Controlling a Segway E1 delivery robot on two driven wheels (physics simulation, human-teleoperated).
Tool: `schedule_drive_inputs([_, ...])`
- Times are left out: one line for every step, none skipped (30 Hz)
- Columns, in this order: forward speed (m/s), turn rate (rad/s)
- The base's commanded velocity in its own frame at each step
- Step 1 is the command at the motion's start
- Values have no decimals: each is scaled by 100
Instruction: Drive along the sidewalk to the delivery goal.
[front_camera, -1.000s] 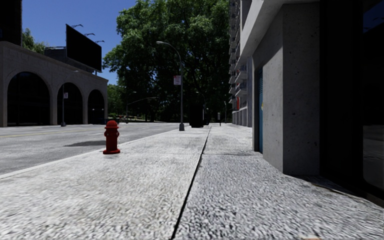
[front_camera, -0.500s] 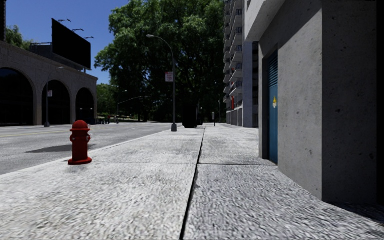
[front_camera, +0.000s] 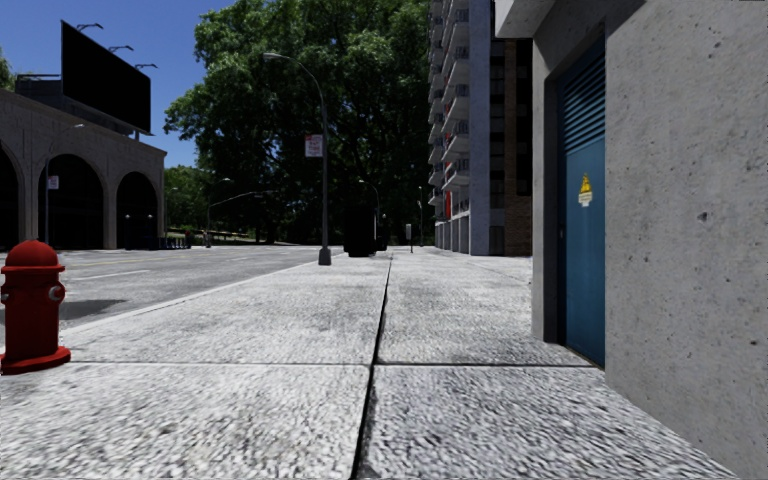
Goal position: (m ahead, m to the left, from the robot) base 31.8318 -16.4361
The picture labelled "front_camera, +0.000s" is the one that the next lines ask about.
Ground pale concrete building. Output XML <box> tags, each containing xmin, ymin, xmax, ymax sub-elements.
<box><xmin>494</xmin><ymin>0</ymin><xmax>768</xmax><ymax>480</ymax></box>

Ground dark box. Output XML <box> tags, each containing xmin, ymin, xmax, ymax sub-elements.
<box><xmin>343</xmin><ymin>205</ymin><xmax>378</xmax><ymax>259</ymax></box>

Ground red fire hydrant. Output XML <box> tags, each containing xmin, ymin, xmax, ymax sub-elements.
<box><xmin>0</xmin><ymin>239</ymin><xmax>72</xmax><ymax>376</ymax></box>

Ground pale balconied apartment building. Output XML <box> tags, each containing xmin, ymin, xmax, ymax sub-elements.
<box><xmin>427</xmin><ymin>0</ymin><xmax>534</xmax><ymax>258</ymax></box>

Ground trees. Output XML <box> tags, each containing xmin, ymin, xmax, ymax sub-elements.
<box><xmin>163</xmin><ymin>0</ymin><xmax>436</xmax><ymax>246</ymax></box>

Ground pale stone arched building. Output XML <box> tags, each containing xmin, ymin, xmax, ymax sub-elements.
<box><xmin>0</xmin><ymin>20</ymin><xmax>168</xmax><ymax>252</ymax></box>

